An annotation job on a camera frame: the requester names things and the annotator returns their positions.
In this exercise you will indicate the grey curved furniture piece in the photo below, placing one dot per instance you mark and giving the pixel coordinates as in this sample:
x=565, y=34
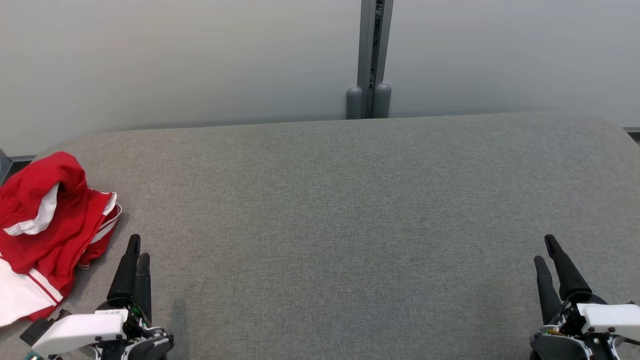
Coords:
x=4, y=167

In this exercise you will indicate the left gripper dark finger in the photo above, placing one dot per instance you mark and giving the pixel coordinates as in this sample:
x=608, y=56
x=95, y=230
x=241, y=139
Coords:
x=125, y=275
x=144, y=285

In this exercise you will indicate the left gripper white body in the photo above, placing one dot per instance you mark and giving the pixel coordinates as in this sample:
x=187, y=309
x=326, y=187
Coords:
x=85, y=330

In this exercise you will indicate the grey metal partition post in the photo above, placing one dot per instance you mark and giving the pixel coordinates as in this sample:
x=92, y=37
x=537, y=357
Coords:
x=369, y=45

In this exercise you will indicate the red basketball jersey white sleeves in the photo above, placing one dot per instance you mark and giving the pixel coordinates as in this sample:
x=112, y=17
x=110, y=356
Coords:
x=60, y=250

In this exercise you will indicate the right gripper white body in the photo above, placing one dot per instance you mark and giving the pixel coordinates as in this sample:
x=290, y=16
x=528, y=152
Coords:
x=610, y=320

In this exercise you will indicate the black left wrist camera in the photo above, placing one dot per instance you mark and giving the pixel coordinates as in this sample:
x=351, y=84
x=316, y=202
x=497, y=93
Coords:
x=35, y=331

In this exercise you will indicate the dark baseboard strip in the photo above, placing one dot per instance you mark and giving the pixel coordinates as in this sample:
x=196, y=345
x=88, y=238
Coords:
x=631, y=129
x=22, y=158

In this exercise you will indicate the red shorts with white stripe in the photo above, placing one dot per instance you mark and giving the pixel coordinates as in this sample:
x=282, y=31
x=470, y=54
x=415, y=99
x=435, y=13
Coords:
x=55, y=170

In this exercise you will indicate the grey cylinder post foot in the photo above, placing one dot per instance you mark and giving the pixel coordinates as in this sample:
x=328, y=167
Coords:
x=354, y=102
x=382, y=100

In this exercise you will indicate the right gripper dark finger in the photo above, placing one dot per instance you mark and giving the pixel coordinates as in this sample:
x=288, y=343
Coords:
x=570, y=282
x=547, y=295

